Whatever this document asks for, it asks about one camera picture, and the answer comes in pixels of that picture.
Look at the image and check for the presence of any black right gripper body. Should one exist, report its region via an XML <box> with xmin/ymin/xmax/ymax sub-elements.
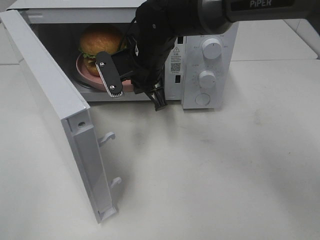
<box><xmin>111</xmin><ymin>0</ymin><xmax>177</xmax><ymax>94</ymax></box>

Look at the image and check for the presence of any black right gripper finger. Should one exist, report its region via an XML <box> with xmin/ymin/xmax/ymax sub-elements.
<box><xmin>95</xmin><ymin>51</ymin><xmax>123</xmax><ymax>98</ymax></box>
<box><xmin>146</xmin><ymin>83</ymin><xmax>167</xmax><ymax>112</ymax></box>

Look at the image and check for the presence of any pink round plate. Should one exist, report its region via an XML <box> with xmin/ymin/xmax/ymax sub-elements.
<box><xmin>76</xmin><ymin>54</ymin><xmax>134</xmax><ymax>93</ymax></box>

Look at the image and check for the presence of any burger with lettuce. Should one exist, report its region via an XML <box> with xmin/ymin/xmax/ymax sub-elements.
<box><xmin>78</xmin><ymin>23</ymin><xmax>127</xmax><ymax>76</ymax></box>

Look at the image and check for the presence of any round white door release button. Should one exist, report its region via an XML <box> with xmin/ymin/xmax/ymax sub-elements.
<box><xmin>195</xmin><ymin>93</ymin><xmax>211</xmax><ymax>106</ymax></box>

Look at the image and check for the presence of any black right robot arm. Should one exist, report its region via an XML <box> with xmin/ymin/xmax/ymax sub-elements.
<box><xmin>95</xmin><ymin>0</ymin><xmax>320</xmax><ymax>111</ymax></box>

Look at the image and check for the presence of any white lower timer knob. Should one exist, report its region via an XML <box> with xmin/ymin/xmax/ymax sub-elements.
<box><xmin>198</xmin><ymin>70</ymin><xmax>216</xmax><ymax>89</ymax></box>

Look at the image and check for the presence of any white microwave oven body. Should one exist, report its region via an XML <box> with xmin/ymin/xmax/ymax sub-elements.
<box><xmin>6</xmin><ymin>0</ymin><xmax>238</xmax><ymax>109</ymax></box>

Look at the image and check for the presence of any white upper power knob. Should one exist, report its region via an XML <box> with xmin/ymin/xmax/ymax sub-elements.
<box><xmin>201</xmin><ymin>37</ymin><xmax>222</xmax><ymax>60</ymax></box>

